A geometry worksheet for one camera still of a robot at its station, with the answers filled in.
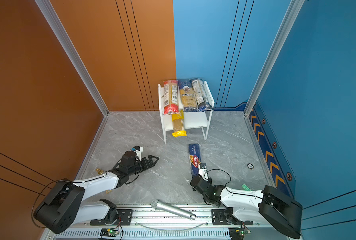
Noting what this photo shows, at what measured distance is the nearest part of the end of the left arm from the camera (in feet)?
2.18

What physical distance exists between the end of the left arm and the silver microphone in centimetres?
17

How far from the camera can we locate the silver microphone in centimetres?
74
